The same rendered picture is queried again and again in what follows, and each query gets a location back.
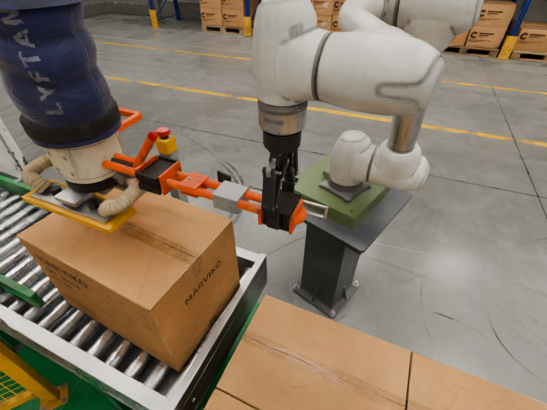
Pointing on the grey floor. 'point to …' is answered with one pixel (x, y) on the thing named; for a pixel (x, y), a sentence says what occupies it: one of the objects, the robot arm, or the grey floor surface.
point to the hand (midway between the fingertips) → (280, 207)
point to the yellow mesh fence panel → (37, 387)
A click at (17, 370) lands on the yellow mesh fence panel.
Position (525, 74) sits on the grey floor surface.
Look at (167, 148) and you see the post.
